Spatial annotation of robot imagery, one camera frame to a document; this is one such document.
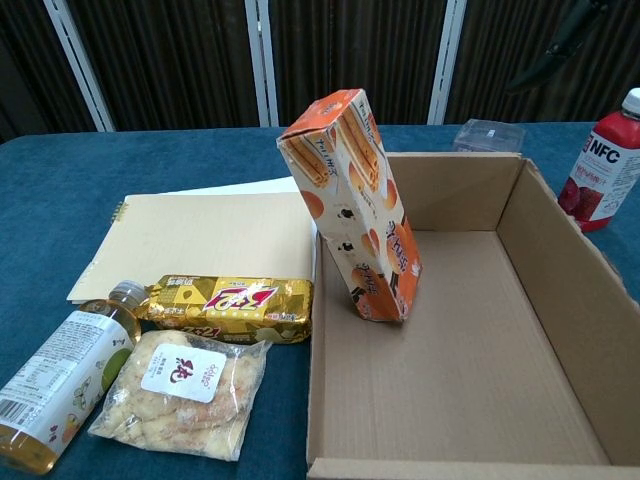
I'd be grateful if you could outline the white partition post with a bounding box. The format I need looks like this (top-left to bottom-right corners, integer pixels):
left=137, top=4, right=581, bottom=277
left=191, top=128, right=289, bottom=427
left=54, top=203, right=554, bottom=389
left=42, top=0, right=115, bottom=132
left=244, top=0, right=280, bottom=126
left=428, top=0, right=467, bottom=126

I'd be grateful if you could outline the yellow tea bottle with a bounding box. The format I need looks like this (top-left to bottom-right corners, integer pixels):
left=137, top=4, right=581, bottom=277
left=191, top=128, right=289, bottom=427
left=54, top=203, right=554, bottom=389
left=0, top=279, right=151, bottom=476

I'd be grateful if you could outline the clear red snack cup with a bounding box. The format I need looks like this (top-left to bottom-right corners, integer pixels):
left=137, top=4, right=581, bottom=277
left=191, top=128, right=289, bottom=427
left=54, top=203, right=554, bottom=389
left=452, top=118, right=526, bottom=155

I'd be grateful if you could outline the red juice bottle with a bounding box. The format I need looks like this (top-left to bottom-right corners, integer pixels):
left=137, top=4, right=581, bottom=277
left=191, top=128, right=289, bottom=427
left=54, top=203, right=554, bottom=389
left=557, top=87, right=640, bottom=234

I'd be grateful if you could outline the gold biscuit packet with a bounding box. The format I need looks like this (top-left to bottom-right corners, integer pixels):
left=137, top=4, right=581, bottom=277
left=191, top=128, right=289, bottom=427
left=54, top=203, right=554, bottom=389
left=135, top=273, right=315, bottom=346

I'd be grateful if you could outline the orange snack carton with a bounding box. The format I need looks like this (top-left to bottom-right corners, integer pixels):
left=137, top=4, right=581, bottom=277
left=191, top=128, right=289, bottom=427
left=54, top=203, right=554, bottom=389
left=276, top=88, right=425, bottom=325

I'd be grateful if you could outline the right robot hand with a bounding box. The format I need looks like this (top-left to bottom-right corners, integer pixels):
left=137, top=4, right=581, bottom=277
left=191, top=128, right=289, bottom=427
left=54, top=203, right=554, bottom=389
left=505, top=0, right=619, bottom=95

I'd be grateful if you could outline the blue felt table cover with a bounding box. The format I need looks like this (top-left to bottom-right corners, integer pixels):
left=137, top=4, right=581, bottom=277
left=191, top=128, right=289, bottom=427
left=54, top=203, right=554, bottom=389
left=0, top=119, right=640, bottom=480

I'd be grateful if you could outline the open cardboard box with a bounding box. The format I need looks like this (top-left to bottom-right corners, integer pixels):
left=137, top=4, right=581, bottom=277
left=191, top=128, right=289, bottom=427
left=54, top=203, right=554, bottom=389
left=305, top=152, right=640, bottom=480

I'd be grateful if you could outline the clear bag of pastries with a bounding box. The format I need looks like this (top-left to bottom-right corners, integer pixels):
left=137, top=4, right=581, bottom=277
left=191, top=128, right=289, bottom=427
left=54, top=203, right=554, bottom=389
left=87, top=329, right=274, bottom=462

